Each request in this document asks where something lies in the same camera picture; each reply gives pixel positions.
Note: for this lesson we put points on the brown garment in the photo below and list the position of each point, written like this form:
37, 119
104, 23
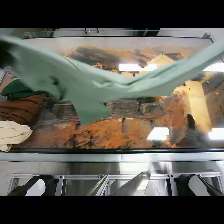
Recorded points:
21, 109

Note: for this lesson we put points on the dark green garment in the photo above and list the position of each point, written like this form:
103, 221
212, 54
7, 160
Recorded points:
15, 89

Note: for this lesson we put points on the light green shirt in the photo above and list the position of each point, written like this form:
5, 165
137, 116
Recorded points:
83, 83

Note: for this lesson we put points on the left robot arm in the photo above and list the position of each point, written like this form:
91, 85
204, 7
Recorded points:
31, 186

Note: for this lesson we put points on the silver frame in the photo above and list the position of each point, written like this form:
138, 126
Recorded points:
113, 166

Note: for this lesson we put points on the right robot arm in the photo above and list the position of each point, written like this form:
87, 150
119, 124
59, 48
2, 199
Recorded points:
195, 185

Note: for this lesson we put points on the cream garment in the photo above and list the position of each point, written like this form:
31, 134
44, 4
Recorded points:
12, 133

